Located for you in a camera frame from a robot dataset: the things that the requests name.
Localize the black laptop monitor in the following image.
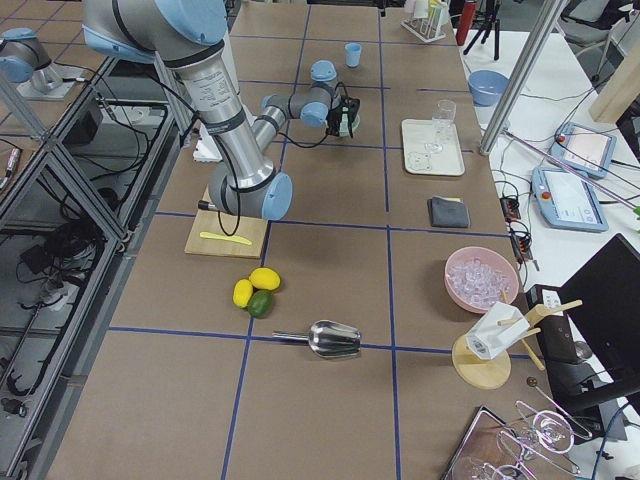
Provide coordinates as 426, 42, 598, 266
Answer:
526, 233, 639, 414

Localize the near teach pendant tablet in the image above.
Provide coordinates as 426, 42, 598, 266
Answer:
531, 167, 609, 233

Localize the wooden mug tree stand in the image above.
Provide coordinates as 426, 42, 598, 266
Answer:
452, 300, 583, 390

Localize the far teach pendant tablet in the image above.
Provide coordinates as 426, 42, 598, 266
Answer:
549, 122, 616, 179

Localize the light blue plastic cup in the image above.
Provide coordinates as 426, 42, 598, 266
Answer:
344, 42, 362, 68

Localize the small yellow lemon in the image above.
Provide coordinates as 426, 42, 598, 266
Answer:
232, 278, 254, 309

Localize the red bottle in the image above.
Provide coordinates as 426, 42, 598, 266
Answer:
456, 0, 476, 46

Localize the wooden cutting board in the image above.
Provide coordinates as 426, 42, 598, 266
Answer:
184, 210, 268, 259

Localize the green lime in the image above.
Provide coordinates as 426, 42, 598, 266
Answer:
247, 290, 274, 318

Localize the clear wine glass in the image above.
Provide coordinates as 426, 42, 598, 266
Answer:
425, 99, 456, 153

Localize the pink bowl with ice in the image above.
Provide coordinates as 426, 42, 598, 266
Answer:
444, 246, 520, 314

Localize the cream bear tray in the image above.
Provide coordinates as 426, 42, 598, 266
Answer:
401, 119, 465, 177

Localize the metal ice scoop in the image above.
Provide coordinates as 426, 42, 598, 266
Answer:
272, 320, 362, 359

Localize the yellow plastic knife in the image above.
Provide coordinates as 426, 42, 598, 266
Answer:
199, 231, 253, 246

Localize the teach pendant tablet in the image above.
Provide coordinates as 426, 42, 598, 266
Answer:
549, 122, 616, 179
531, 167, 609, 233

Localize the green ceramic bowl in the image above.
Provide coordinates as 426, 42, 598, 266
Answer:
338, 111, 360, 138

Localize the blue bowl on side table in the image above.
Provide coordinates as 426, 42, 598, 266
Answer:
468, 70, 509, 107

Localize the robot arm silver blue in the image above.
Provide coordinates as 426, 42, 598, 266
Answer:
83, 0, 360, 220
1, 27, 83, 101

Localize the white mug on stand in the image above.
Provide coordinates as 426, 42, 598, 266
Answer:
465, 302, 529, 360

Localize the metal tray with glasses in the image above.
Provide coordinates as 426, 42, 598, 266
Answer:
440, 398, 593, 479

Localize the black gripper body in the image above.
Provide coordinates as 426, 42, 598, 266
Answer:
326, 95, 361, 136

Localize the white wire cup rack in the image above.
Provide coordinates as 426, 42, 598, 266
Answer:
401, 0, 449, 44

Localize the black camera tripod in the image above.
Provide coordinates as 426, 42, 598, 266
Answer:
463, 0, 502, 61

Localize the large yellow lemon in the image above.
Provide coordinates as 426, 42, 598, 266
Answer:
249, 267, 281, 291

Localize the aluminium frame post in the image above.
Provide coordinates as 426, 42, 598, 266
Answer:
479, 0, 567, 156

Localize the grey yellow cleaning cloth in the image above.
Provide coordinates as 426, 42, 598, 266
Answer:
427, 196, 470, 228

